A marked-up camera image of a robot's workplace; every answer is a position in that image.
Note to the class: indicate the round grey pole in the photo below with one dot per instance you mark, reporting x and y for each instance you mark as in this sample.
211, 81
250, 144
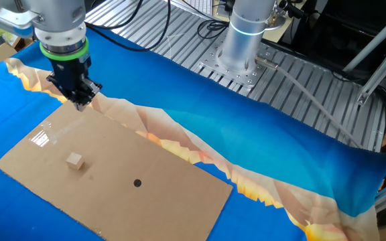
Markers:
377, 38

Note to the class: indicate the small wooden block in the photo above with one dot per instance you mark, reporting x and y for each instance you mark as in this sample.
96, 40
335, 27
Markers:
75, 160

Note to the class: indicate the brown cardboard sheet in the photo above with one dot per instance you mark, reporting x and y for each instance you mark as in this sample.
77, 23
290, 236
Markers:
146, 207

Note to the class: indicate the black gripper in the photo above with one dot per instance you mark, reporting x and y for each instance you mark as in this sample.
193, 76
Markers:
69, 75

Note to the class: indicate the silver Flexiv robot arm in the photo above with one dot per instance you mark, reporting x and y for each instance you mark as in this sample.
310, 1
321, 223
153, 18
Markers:
59, 13

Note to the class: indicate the blue mountain print cloth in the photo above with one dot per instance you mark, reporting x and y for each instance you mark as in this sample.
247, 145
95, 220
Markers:
263, 134

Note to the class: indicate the white keyboard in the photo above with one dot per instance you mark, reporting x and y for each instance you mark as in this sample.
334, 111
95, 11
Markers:
203, 6

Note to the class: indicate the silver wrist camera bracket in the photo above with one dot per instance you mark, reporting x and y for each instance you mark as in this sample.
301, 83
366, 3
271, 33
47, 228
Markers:
8, 18

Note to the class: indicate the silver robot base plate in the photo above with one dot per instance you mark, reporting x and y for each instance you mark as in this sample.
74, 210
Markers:
246, 76

